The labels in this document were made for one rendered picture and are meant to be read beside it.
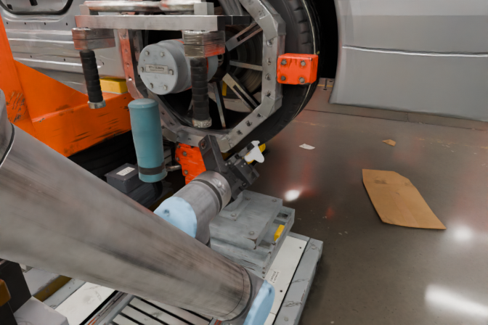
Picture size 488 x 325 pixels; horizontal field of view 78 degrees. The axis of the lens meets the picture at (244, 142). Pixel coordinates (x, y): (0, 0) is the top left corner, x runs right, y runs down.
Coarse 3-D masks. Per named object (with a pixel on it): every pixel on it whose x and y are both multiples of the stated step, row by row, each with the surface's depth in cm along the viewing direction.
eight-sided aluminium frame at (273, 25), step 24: (144, 0) 89; (240, 0) 76; (264, 0) 77; (264, 24) 75; (264, 48) 77; (264, 72) 80; (144, 96) 102; (264, 96) 82; (168, 120) 106; (192, 144) 100
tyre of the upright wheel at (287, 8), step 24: (288, 0) 79; (312, 0) 93; (288, 24) 81; (312, 24) 86; (288, 48) 83; (312, 48) 86; (288, 96) 88; (264, 120) 94; (288, 120) 93; (240, 144) 101
